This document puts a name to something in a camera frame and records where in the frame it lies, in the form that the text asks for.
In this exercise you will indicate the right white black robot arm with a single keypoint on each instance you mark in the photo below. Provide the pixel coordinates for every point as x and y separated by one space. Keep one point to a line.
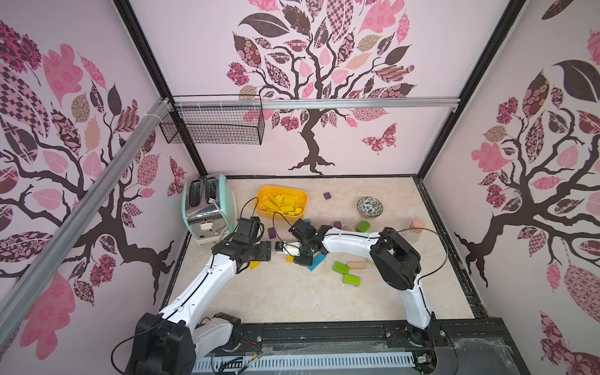
396 260

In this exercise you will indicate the teal long block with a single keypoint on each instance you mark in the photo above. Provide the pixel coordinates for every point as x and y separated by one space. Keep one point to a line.
317 260

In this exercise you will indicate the aluminium rail back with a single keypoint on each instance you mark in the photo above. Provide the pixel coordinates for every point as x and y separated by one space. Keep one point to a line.
356 103

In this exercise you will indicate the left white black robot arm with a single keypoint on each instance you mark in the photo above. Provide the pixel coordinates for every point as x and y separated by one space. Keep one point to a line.
170 341

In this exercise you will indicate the yellow plastic tray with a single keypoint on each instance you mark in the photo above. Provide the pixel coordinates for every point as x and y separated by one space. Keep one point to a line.
275 194

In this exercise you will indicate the black wire basket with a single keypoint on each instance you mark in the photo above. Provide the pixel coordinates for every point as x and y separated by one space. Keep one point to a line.
215 120

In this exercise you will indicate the mint chrome toaster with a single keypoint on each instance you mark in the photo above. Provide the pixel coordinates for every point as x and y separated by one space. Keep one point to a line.
209 208

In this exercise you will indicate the green block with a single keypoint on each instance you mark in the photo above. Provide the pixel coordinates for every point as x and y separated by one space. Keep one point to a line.
351 280
340 268
364 227

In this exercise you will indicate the wooden beige flat block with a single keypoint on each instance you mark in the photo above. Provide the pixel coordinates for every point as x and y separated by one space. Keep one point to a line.
357 265

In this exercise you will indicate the green block far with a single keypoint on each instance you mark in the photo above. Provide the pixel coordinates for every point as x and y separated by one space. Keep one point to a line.
364 227

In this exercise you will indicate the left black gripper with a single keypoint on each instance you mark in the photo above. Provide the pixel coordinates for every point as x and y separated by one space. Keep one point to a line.
266 251

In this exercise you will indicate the white slotted cable duct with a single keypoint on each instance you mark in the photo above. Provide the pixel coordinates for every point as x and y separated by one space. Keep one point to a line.
304 364

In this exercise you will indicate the long yellow diagonal block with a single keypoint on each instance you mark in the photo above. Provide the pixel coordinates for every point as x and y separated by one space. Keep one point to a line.
253 265

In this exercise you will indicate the black base frame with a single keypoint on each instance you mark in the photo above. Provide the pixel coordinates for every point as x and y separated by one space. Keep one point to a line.
477 346

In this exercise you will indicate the green block front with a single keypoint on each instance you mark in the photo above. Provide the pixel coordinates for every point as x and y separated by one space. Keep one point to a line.
351 280

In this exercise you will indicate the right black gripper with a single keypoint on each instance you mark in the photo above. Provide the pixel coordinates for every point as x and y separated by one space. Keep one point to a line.
302 253

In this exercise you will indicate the patterned ceramic bowl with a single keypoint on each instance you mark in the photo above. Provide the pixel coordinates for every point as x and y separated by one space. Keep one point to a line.
370 207

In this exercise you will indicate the green block centre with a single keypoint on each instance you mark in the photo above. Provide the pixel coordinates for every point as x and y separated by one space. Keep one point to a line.
340 268

